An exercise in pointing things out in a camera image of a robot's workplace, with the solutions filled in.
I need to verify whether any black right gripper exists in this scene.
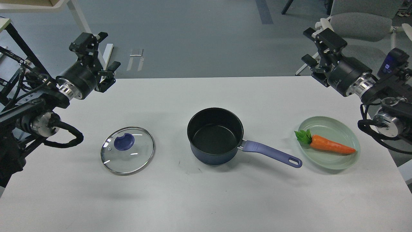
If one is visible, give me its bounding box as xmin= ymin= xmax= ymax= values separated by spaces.
xmin=301 ymin=28 xmax=374 ymax=97

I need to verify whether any grey office chair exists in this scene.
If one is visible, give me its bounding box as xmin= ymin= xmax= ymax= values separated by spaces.
xmin=307 ymin=0 xmax=411 ymax=75

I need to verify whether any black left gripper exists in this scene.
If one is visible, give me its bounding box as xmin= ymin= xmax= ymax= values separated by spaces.
xmin=56 ymin=32 xmax=121 ymax=100

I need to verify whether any white table leg frame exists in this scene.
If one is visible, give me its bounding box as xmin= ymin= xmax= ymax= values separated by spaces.
xmin=0 ymin=0 xmax=114 ymax=80

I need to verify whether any blue saucepan with purple handle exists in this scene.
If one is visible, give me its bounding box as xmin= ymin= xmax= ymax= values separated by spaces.
xmin=187 ymin=108 xmax=303 ymax=168

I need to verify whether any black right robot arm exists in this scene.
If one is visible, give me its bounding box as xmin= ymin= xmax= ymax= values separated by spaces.
xmin=302 ymin=28 xmax=412 ymax=155

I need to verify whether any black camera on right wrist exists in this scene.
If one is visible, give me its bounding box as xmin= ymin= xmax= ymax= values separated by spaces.
xmin=377 ymin=48 xmax=410 ymax=80

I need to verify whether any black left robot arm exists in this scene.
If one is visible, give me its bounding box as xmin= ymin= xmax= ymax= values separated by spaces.
xmin=1 ymin=32 xmax=120 ymax=188

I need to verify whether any black metal rack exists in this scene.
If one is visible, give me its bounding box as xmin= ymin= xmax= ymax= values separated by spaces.
xmin=0 ymin=18 xmax=57 ymax=107

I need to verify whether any light green plate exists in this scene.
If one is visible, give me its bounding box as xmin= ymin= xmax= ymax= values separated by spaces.
xmin=294 ymin=116 xmax=360 ymax=170

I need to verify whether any glass lid with purple knob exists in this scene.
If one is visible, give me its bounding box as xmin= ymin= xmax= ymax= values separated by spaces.
xmin=100 ymin=126 xmax=155 ymax=176

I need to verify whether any orange toy carrot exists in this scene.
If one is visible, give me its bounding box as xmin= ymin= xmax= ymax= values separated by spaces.
xmin=294 ymin=129 xmax=357 ymax=155

